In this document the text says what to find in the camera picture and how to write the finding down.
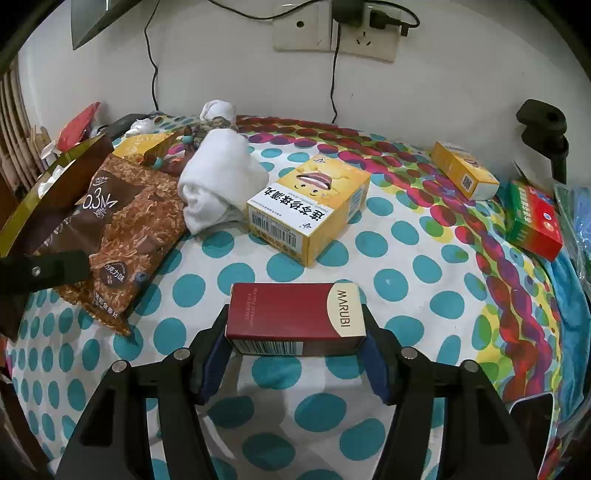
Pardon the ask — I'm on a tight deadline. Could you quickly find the brown snack bag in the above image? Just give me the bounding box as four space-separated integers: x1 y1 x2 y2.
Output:
53 152 188 337

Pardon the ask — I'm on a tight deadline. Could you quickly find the red packet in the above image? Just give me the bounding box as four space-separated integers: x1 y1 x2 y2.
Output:
58 102 101 151

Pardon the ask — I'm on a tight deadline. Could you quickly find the brown and gold storage box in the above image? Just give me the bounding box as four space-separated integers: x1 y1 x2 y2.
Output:
0 134 115 259

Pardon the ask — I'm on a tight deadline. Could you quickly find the black plug cable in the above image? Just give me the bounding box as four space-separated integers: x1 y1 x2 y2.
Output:
157 0 421 38

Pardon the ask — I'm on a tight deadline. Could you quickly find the beige round-hole wall socket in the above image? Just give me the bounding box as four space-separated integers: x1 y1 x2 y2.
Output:
272 4 340 51

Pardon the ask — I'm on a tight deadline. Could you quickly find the white sock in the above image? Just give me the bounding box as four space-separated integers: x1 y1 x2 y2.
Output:
199 99 237 121

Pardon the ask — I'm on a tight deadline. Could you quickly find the large yellow medicine box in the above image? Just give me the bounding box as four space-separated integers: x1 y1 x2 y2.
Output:
247 156 371 268

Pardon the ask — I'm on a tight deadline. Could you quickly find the black clamp mount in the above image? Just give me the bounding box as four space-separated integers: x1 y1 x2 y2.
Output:
516 98 570 183

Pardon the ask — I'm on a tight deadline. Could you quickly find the black device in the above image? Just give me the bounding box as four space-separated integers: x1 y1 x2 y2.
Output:
99 114 148 137

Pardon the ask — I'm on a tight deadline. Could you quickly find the black plug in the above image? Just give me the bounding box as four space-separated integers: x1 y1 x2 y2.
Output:
367 7 409 38

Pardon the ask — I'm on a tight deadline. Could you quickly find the black charger cable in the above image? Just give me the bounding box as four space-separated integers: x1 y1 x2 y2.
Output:
329 21 343 124

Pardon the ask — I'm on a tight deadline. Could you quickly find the black phone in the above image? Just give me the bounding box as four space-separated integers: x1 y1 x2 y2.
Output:
508 392 555 462

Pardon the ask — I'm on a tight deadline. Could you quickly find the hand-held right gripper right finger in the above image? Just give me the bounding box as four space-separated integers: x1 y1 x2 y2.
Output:
362 302 539 480

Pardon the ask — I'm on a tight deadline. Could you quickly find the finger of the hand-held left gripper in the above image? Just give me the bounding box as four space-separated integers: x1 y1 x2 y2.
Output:
0 250 89 296

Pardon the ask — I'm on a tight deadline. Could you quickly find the yellow snack bag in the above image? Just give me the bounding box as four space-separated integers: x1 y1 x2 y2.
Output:
113 134 171 162

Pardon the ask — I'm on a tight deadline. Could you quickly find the dark grey panel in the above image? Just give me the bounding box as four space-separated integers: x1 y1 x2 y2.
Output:
70 0 121 51

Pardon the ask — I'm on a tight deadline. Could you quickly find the brown-haired doll figure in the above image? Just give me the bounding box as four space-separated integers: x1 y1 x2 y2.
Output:
139 129 204 175

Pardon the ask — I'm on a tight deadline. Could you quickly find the green and red box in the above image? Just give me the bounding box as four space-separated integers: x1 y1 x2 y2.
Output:
505 180 565 262

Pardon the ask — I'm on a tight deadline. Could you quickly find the polka dot tablecloth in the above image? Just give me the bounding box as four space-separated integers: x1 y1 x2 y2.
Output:
9 113 578 480

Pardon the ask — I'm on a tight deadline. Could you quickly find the beige ribbed panel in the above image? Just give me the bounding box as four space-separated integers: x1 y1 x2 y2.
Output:
0 69 42 185

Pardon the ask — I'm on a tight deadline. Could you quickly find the white towel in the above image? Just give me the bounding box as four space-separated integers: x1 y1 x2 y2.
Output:
178 129 269 236

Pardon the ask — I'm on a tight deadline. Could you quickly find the thin black cable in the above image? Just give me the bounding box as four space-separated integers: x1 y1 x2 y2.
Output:
144 0 161 112

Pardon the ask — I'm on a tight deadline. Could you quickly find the dark red carton box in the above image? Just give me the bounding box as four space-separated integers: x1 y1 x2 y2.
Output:
225 282 369 358

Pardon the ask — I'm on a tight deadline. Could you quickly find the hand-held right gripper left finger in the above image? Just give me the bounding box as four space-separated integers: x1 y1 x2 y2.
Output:
55 305 232 480

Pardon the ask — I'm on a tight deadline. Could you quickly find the black charger adapter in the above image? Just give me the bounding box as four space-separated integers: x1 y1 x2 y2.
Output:
332 0 365 21

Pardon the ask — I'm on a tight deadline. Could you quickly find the small yellow medicine box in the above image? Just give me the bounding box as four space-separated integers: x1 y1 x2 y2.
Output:
431 141 501 200

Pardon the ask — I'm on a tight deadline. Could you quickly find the beige power wall socket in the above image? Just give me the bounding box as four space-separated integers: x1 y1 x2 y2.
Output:
330 14 399 63

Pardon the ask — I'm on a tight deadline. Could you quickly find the blue towel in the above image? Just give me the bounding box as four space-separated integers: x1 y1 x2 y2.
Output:
547 249 591 384

